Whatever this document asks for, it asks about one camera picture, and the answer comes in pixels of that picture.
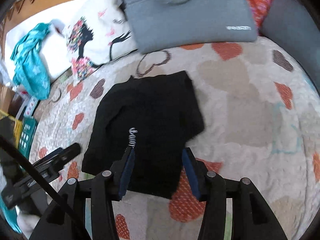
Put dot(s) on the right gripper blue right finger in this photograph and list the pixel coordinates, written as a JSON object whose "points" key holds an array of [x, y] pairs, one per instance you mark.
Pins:
{"points": [[252, 216]]}

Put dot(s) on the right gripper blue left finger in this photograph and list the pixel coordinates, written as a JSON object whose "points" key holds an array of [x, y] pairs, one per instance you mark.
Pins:
{"points": [[91, 201]]}

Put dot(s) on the black pants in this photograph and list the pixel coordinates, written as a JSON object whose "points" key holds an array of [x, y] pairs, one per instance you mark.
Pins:
{"points": [[157, 116]]}

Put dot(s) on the teal green box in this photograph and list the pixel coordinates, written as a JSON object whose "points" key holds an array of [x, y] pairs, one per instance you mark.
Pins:
{"points": [[26, 139]]}

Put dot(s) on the yellow red box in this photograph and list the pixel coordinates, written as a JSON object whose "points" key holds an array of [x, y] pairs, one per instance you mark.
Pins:
{"points": [[11, 128]]}

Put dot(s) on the teal cloth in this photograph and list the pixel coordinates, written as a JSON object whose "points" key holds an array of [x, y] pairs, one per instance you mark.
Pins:
{"points": [[30, 71]]}

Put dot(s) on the heart patterned white quilt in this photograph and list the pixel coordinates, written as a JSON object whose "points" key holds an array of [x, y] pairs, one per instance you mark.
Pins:
{"points": [[260, 110]]}

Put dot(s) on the plain white pillow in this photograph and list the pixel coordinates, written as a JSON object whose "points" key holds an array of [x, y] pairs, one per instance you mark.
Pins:
{"points": [[53, 53]]}

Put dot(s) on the white girl print pillow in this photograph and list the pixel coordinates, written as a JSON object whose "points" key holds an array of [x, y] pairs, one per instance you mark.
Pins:
{"points": [[100, 35]]}

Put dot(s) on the light grey laptop bag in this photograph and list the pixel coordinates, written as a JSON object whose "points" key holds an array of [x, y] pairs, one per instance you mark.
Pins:
{"points": [[162, 24]]}

